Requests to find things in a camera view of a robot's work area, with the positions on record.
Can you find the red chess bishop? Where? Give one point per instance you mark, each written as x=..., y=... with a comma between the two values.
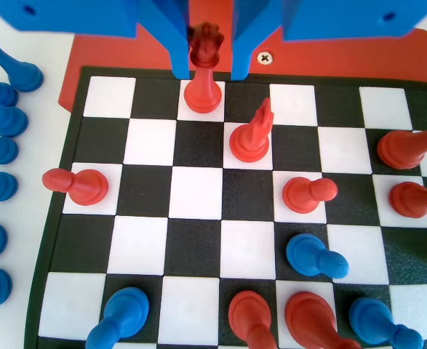
x=311, y=320

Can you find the blue chess rook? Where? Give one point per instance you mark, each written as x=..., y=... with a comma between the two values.
x=0, y=93

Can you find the silver screw in red plate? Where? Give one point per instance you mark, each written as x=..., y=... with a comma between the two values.
x=265, y=57

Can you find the red chess king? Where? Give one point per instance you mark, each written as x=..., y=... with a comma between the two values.
x=402, y=149

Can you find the blue chess pawn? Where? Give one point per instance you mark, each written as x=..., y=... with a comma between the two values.
x=124, y=312
x=307, y=254
x=0, y=187
x=375, y=320

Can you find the red chess pawn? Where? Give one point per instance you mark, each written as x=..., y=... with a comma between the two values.
x=249, y=316
x=82, y=185
x=409, y=200
x=302, y=194

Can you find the chessboard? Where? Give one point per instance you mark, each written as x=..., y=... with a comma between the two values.
x=195, y=192

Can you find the blue chess queen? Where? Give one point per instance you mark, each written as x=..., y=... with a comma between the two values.
x=22, y=74

